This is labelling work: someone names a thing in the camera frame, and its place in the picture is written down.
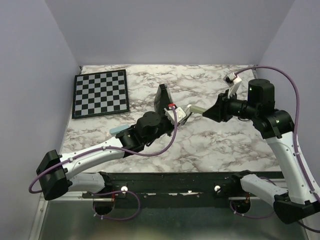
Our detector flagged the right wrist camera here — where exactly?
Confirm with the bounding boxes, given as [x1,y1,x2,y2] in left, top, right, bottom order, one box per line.
[223,72,242,99]

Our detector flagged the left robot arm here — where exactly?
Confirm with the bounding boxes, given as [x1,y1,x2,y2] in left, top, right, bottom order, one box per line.
[35,107,189,201]

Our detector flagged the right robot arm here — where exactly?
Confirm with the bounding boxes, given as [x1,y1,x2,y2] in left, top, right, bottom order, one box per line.
[202,79,320,224]

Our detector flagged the black white chessboard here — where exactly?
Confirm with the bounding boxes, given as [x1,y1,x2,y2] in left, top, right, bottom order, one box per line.
[71,69,130,119]

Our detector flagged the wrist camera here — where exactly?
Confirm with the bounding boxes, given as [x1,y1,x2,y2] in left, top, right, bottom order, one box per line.
[164,104,186,125]
[223,72,242,99]

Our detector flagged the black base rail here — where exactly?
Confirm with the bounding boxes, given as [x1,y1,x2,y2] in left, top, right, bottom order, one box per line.
[82,171,266,210]

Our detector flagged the black wedge stand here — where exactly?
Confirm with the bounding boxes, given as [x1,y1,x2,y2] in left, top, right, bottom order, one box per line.
[154,83,174,116]

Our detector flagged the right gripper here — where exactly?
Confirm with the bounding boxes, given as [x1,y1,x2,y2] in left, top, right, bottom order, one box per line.
[204,88,260,122]

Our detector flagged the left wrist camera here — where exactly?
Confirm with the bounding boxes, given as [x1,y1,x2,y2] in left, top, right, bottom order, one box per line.
[164,104,186,125]

